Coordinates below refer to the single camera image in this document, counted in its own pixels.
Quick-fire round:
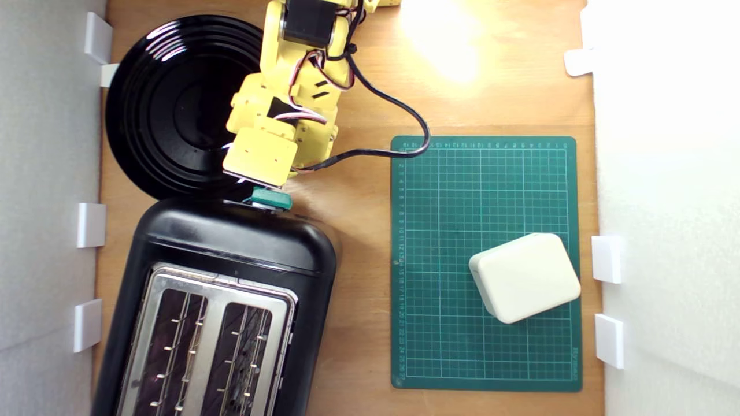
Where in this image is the green toaster lever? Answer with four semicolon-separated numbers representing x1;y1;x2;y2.
243;187;293;212

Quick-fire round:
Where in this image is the black two-slot toaster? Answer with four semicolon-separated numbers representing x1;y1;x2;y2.
90;196;338;416

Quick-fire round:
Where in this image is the black plate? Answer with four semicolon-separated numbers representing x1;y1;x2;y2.
106;14;268;200

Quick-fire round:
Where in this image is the green cutting mat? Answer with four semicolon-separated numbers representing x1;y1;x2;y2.
391;136;583;392

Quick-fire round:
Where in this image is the white block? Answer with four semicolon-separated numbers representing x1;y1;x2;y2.
468;233;582;324

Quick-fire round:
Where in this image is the yellow wrist camera mount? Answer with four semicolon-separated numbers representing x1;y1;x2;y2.
222;127;299;189

